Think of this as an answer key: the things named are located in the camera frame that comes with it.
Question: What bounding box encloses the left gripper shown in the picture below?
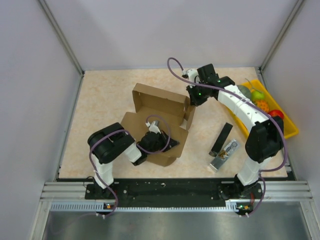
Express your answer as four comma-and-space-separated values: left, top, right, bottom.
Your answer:
146, 130, 179, 156

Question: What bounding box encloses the brown cardboard box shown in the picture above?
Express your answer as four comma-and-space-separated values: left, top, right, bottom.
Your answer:
120, 83, 196, 167

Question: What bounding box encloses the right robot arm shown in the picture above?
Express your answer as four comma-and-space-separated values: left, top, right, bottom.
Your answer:
182, 64, 284, 199

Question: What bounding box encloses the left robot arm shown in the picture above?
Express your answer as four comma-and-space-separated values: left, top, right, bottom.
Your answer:
85, 120, 180, 200

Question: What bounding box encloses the black rectangular bar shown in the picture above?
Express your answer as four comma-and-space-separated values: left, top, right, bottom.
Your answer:
209, 122, 233, 157

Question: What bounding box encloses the grey-green melon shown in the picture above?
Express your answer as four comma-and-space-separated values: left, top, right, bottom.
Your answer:
237, 85, 252, 99

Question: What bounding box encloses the green apple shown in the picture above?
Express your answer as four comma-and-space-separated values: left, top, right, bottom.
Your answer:
250, 90, 265, 102

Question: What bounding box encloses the orange pineapple toy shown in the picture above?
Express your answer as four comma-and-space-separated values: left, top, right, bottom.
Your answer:
255, 99, 270, 113

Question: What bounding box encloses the red apple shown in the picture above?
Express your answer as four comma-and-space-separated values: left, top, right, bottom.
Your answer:
268, 109, 285, 120

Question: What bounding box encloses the yellow plastic tray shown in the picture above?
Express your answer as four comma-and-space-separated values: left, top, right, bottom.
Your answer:
227, 79, 299, 140

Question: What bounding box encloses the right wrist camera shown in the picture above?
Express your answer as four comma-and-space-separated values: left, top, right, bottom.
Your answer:
182, 68, 199, 83

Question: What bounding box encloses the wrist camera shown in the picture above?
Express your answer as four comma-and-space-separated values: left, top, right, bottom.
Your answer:
182, 68, 199, 83
145, 120, 161, 134

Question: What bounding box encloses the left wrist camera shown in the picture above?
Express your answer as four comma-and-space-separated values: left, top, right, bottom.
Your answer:
145, 120, 161, 134

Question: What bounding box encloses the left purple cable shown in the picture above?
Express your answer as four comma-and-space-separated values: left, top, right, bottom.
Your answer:
89, 114, 172, 218

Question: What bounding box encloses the purple cable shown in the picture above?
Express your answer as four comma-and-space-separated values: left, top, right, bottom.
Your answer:
89, 114, 172, 218
166, 57, 287, 218

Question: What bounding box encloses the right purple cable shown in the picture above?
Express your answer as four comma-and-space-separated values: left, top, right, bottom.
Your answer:
166, 57, 287, 218

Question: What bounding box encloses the aluminium rail frame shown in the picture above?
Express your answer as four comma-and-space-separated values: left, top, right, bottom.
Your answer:
40, 181, 313, 214

